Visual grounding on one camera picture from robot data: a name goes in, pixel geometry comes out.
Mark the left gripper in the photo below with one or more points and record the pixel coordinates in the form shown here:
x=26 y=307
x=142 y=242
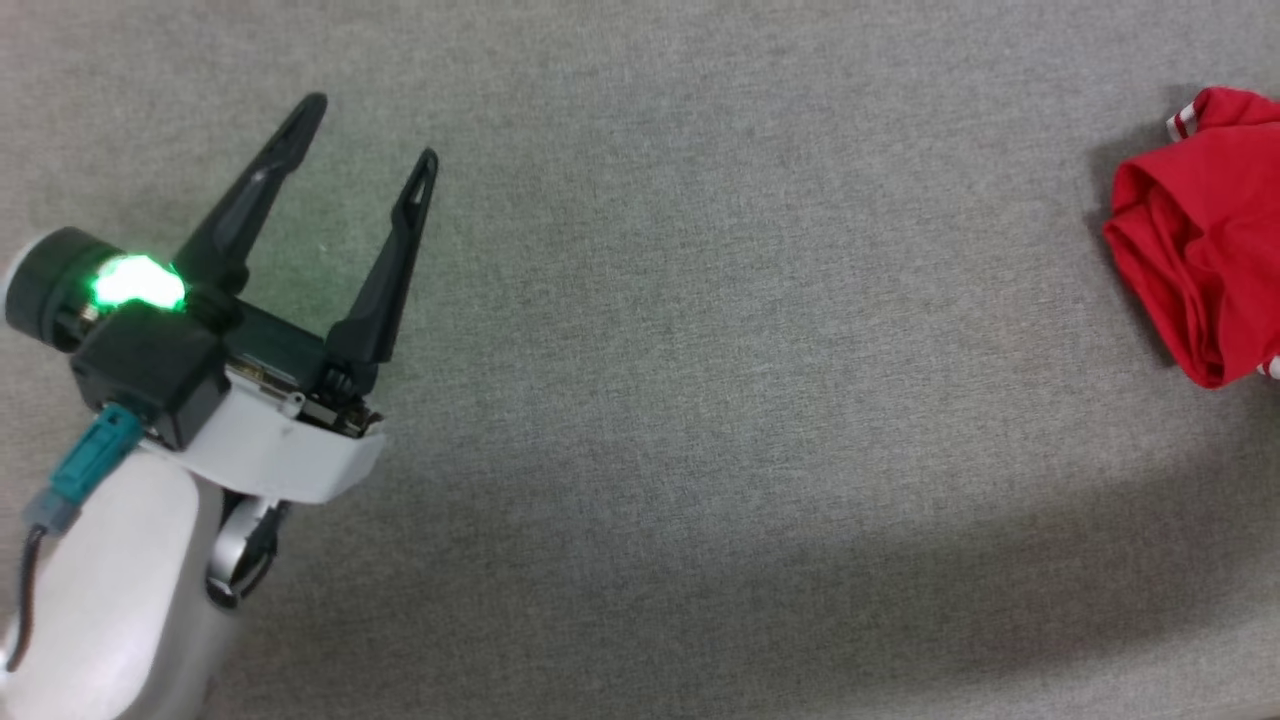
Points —
x=290 y=440

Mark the red basketball jersey white trim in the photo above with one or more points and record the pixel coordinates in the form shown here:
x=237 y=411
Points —
x=1200 y=250

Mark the grey fabric sofa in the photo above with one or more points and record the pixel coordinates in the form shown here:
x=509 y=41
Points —
x=700 y=400

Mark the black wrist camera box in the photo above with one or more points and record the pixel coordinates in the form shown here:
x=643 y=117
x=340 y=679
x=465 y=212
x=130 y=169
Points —
x=150 y=375

